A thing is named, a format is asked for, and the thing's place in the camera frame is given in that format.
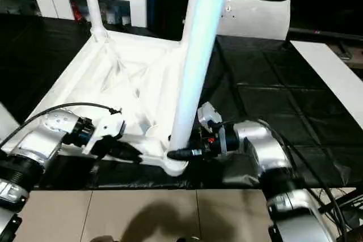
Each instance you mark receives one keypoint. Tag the white plastic table top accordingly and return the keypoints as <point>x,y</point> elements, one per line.
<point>130,72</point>

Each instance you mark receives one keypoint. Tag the white plastic table leg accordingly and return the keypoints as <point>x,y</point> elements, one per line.
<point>201,43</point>
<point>190,4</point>
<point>7,120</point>
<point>91,1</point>

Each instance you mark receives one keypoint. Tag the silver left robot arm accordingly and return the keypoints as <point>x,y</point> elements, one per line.
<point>39,140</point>

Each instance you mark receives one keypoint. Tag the black work mat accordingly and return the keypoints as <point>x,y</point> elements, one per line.
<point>278,94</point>

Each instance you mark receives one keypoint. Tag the white plastic bag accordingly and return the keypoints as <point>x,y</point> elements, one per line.
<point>255,16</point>

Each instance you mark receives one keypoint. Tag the flat white board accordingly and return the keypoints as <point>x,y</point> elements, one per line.
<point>332,77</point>

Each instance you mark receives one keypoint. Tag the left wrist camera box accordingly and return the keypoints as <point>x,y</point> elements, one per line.
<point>105,130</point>

